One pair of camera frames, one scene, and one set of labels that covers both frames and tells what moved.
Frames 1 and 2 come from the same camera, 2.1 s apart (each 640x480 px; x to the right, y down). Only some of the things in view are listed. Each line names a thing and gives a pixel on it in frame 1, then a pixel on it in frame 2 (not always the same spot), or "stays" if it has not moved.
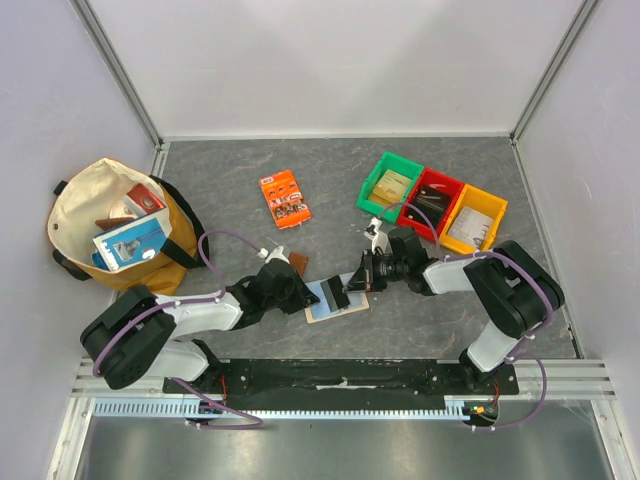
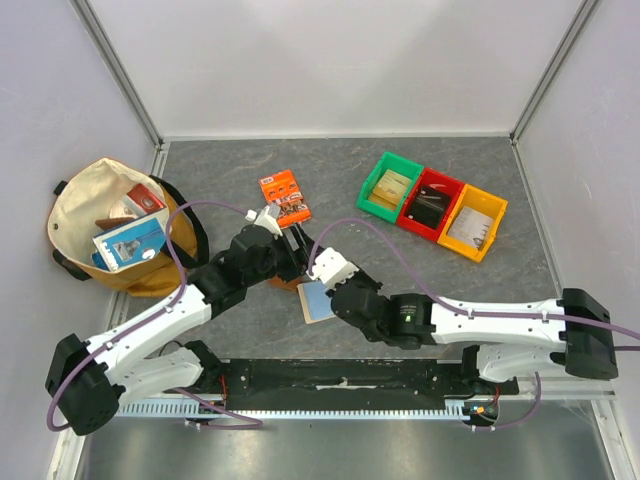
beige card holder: x=321 y=309 stays
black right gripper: x=367 y=272 → x=338 y=298
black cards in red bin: x=434 y=201 stays
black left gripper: x=302 y=296 → x=304 y=243
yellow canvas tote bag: x=87 y=196 stays
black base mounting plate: x=289 y=385 stays
